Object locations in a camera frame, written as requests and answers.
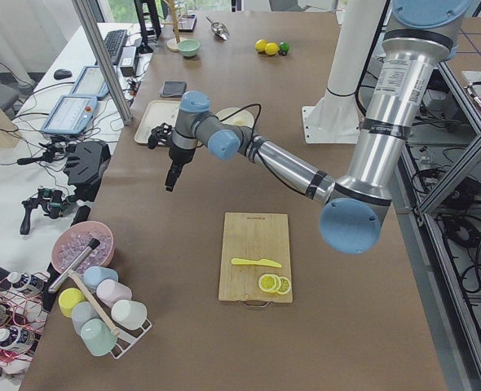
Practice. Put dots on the white wire cup rack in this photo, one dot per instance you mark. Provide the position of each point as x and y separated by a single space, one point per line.
127 339

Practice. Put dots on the yellow lemon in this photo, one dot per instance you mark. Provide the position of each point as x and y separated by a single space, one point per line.
271 48
260 45

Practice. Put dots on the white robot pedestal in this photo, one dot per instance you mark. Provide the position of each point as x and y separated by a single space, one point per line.
335 118

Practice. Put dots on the blue plastic cup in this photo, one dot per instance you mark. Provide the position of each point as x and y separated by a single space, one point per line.
95 275

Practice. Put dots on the cream round plate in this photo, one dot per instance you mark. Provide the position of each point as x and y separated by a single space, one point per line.
225 115

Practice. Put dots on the black device housing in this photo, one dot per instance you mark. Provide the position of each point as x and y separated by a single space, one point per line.
85 166

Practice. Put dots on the black computer mouse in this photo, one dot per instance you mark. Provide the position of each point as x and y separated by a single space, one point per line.
61 74

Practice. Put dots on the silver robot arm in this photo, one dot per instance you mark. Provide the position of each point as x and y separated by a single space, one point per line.
419 35

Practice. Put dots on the white plastic cup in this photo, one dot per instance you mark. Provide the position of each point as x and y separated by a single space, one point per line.
130 314

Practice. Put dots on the blue teach pendant near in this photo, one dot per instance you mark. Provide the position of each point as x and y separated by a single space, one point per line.
71 115

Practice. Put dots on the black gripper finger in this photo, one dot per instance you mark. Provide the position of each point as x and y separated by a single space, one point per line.
172 176

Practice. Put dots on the yellow plastic cup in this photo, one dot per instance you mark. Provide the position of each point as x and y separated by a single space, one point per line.
68 299

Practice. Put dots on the yellow lemon far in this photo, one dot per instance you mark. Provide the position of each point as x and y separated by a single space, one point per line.
260 45

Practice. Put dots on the green lime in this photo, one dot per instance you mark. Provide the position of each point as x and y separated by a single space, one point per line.
284 48

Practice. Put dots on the mint green bowl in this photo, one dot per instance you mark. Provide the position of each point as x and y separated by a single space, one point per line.
189 48

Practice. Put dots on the cream rectangular tray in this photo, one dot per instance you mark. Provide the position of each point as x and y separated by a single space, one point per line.
156 113

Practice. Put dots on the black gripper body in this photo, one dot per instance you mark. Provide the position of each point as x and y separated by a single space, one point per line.
179 155

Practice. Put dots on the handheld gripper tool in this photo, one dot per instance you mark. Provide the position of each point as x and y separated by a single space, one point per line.
53 204

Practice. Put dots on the grey folded cloth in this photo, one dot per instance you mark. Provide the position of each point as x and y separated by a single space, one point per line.
173 89

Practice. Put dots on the yellow plastic knife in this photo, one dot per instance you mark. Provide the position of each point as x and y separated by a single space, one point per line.
236 261

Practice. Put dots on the steel scoop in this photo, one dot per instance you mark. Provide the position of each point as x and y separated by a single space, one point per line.
219 29

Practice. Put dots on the pink bowl of ice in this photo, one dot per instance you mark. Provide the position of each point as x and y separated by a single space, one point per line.
76 238

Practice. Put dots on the grey plastic cup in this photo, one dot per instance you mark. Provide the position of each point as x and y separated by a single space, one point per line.
82 313

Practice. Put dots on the wooden cup tree stand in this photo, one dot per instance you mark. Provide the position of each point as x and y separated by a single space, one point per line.
171 25

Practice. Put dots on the mint green plastic cup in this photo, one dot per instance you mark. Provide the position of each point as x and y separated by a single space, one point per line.
97 337

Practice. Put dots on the pink plastic cup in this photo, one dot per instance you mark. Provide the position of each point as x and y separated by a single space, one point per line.
110 292

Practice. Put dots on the aluminium frame post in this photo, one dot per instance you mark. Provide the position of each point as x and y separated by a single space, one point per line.
92 32

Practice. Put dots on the blue teach pendant far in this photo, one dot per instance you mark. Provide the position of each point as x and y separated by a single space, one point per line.
90 82

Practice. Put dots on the black keyboard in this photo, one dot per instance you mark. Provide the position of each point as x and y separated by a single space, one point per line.
114 43

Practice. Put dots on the bamboo cutting board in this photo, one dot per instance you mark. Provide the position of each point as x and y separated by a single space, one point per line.
253 236

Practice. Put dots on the lemon slices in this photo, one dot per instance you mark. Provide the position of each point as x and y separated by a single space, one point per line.
272 283

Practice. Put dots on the blue teach pendant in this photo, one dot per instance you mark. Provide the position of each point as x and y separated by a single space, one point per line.
90 82
71 115

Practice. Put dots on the yellow lemon near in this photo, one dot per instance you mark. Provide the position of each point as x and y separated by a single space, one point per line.
271 48

